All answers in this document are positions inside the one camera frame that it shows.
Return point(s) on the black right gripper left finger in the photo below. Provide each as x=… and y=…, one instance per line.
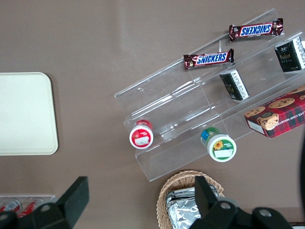
x=74, y=198

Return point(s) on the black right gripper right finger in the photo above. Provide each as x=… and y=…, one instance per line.
x=206, y=198

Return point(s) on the light wicker basket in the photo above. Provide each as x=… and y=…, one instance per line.
x=164, y=198

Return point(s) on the cream plastic tray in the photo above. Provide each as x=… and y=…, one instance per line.
x=23, y=114

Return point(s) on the clear acrylic bottle rack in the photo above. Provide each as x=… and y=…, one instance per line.
x=48, y=198

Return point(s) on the silver foil pack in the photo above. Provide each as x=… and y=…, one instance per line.
x=181, y=194
x=182, y=214

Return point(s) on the green lid jar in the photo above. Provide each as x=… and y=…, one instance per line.
x=221, y=148

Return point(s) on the red lid jar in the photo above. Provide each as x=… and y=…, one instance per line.
x=141, y=138

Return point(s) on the clear acrylic stepped display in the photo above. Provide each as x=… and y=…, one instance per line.
x=166, y=95

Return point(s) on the red tartan cookie box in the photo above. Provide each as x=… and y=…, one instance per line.
x=281, y=112

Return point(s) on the black tea box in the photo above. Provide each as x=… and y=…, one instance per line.
x=234, y=86
x=289, y=56

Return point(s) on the brown Snickers bar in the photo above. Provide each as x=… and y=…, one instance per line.
x=208, y=58
x=256, y=29

